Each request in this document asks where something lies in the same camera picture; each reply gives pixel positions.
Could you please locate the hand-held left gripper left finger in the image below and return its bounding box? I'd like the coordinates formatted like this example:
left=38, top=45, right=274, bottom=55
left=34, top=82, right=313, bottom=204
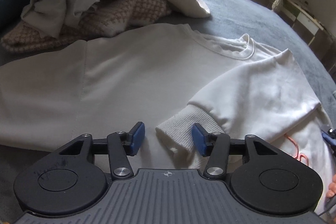
left=58, top=122, right=146, bottom=180

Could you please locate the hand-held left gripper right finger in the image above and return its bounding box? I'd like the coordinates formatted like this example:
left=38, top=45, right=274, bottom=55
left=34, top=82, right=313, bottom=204
left=192, top=123, right=281, bottom=180

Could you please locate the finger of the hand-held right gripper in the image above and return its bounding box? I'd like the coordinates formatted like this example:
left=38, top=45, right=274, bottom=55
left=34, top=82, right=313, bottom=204
left=322, top=128, right=336, bottom=153

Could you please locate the white sweatshirt with pink print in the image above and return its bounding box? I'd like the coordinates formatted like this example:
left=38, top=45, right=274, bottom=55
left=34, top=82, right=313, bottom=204
left=0, top=23, right=335, bottom=216

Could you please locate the person's right hand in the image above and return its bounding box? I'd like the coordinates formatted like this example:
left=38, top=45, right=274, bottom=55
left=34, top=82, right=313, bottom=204
left=327, top=175, right=336, bottom=198

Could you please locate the cream shelf desk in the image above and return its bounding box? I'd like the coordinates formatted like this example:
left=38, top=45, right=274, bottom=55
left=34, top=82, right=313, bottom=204
left=269, top=0, right=336, bottom=67

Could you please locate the pink houndstooth knit garment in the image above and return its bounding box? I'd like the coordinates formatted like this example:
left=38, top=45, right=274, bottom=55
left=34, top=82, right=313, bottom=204
left=0, top=0, right=172, bottom=53

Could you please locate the grey fleece bed blanket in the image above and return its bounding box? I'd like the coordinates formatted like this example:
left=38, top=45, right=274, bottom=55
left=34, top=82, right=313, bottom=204
left=0, top=0, right=336, bottom=224

